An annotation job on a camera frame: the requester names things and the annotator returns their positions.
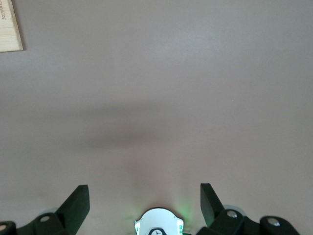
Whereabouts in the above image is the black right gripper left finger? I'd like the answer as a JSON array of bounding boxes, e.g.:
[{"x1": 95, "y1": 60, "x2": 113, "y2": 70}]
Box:
[{"x1": 0, "y1": 185, "x2": 90, "y2": 235}]

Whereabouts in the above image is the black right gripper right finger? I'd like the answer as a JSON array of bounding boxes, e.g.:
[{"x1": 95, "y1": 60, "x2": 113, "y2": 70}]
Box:
[{"x1": 195, "y1": 183, "x2": 301, "y2": 235}]

